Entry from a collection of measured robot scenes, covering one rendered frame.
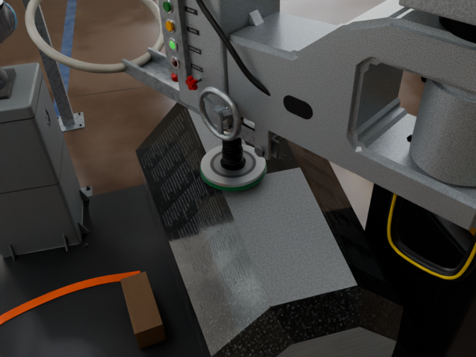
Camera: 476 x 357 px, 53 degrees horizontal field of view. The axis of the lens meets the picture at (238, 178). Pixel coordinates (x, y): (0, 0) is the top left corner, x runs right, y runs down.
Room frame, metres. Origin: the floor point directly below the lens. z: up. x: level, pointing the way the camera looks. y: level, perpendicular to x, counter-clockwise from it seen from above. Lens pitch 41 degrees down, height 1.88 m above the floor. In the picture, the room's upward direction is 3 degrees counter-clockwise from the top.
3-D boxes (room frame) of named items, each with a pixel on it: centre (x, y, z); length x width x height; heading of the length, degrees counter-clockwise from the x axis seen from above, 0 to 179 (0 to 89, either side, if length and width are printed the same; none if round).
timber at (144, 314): (1.24, 0.44, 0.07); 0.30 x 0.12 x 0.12; 20
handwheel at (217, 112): (1.06, 0.02, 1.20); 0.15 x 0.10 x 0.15; 45
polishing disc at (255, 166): (1.23, 0.01, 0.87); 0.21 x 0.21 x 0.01
